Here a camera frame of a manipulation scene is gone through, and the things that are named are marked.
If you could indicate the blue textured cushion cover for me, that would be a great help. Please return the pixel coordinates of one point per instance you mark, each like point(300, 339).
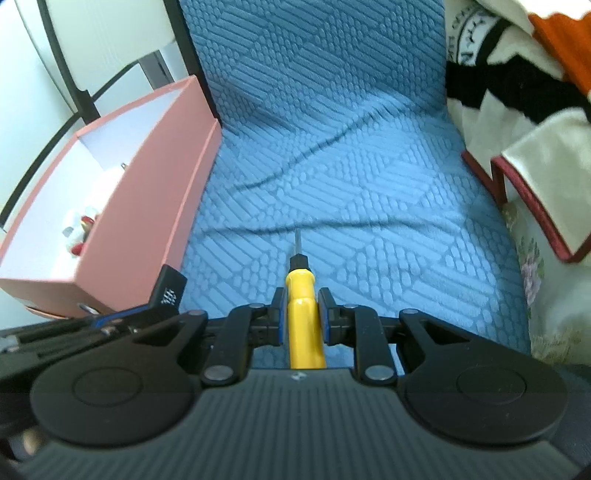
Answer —
point(346, 161)

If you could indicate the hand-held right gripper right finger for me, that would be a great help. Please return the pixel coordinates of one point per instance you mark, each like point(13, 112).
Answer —
point(323, 318)

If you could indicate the floral cream cloth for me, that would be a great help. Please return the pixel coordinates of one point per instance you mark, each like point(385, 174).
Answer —
point(549, 295)

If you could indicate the red white trinket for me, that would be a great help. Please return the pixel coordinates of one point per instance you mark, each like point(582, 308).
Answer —
point(83, 230)

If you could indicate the white wardrobe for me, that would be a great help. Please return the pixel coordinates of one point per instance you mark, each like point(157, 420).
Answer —
point(27, 115)

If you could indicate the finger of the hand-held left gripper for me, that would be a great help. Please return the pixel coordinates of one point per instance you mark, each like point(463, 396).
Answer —
point(124, 316)

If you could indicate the red black cream blanket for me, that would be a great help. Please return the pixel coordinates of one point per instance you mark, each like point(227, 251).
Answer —
point(521, 69)

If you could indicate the pink cardboard box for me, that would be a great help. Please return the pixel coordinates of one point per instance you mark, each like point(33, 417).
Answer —
point(147, 184)

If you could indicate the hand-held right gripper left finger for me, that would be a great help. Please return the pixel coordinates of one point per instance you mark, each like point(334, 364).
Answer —
point(280, 318)

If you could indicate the beige folding chair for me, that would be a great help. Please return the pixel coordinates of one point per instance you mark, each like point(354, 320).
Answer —
point(92, 41)

